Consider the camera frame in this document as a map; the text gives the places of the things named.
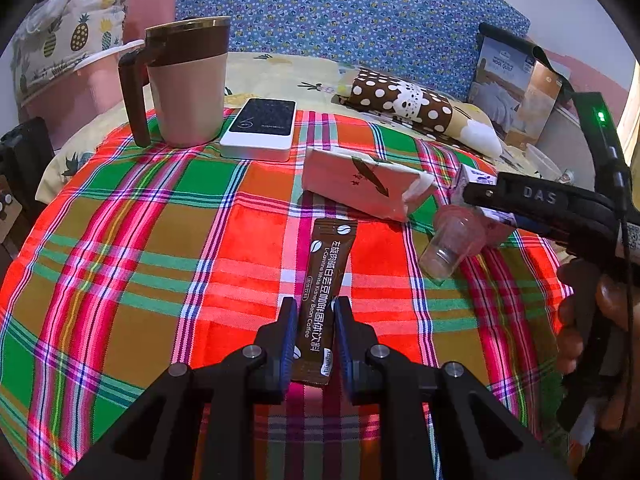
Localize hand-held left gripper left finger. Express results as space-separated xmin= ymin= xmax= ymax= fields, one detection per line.
xmin=65 ymin=296 xmax=301 ymax=480

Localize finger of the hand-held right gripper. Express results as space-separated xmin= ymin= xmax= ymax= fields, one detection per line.
xmin=517 ymin=217 xmax=603 ymax=257
xmin=462 ymin=172 xmax=618 ymax=228

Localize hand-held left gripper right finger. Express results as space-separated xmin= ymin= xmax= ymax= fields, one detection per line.
xmin=334 ymin=296 xmax=576 ymax=480

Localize small white carton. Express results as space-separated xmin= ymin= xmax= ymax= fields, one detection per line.
xmin=457 ymin=165 xmax=521 ymax=228

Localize brown coffee sachet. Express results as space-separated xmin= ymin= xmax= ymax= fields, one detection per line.
xmin=291 ymin=218 xmax=359 ymax=387

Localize person's right hand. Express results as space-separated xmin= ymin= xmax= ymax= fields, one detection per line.
xmin=556 ymin=260 xmax=640 ymax=433

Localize pink red plastic packet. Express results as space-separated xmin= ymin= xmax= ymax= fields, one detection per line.
xmin=475 ymin=215 xmax=518 ymax=248

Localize clear plastic cup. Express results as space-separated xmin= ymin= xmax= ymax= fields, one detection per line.
xmin=419 ymin=205 xmax=488 ymax=281

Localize quilt package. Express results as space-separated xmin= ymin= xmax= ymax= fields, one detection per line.
xmin=467 ymin=22 xmax=576 ymax=151

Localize plaid tablecloth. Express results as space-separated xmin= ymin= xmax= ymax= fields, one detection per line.
xmin=0 ymin=107 xmax=576 ymax=480

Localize white tissue packet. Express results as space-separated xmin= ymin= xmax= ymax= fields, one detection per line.
xmin=303 ymin=146 xmax=438 ymax=222

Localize brown polka dot pillow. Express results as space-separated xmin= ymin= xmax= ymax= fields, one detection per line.
xmin=335 ymin=66 xmax=503 ymax=158

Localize white power bank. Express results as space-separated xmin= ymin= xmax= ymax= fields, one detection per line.
xmin=219 ymin=98 xmax=297 ymax=162

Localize blue patterned headboard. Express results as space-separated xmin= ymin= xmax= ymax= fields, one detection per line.
xmin=175 ymin=0 xmax=531 ymax=101

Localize yellow bedsheet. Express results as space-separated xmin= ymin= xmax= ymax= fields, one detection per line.
xmin=37 ymin=52 xmax=566 ymax=206

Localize black box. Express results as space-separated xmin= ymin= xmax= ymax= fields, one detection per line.
xmin=0 ymin=117 xmax=55 ymax=261

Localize pink chair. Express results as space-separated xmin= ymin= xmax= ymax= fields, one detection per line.
xmin=20 ymin=40 xmax=151 ymax=148

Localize pineapple print bag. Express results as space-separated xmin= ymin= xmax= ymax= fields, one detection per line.
xmin=11 ymin=0 xmax=151 ymax=111

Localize pink mug with brown handle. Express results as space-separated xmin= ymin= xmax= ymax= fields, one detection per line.
xmin=118 ymin=16 xmax=232 ymax=149

